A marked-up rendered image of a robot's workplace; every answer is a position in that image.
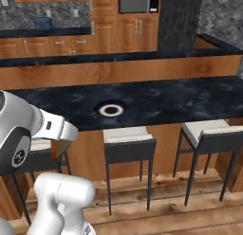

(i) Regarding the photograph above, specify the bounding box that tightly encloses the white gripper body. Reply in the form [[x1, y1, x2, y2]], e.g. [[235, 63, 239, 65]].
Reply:
[[59, 119, 80, 142]]

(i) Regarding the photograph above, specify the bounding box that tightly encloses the black stool with white cushion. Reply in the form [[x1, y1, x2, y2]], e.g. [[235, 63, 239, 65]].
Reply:
[[172, 118, 243, 208], [9, 138, 72, 227], [102, 126, 158, 216]]

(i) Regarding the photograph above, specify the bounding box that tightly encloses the wooden dining counter island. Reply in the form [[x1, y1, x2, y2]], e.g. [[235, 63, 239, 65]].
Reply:
[[0, 33, 243, 222]]

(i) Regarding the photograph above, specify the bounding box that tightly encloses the grey microwave oven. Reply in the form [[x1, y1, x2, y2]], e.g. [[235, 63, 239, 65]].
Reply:
[[119, 0, 159, 14]]

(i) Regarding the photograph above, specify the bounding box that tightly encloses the black and white round plate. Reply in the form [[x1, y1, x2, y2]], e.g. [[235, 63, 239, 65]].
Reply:
[[93, 99, 130, 118]]

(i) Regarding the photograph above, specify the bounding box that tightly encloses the tall wooden cupboard unit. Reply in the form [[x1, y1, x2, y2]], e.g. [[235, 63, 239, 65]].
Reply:
[[89, 0, 160, 54]]

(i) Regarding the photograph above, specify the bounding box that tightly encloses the dark tall fridge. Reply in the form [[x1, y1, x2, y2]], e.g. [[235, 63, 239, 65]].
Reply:
[[157, 0, 204, 52]]

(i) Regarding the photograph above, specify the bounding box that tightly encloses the blue toaster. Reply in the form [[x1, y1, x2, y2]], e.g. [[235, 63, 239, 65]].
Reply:
[[34, 16, 54, 31]]

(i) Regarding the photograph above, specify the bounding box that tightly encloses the wooden base cupboard run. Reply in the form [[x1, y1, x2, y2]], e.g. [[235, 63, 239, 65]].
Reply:
[[0, 34, 95, 60]]

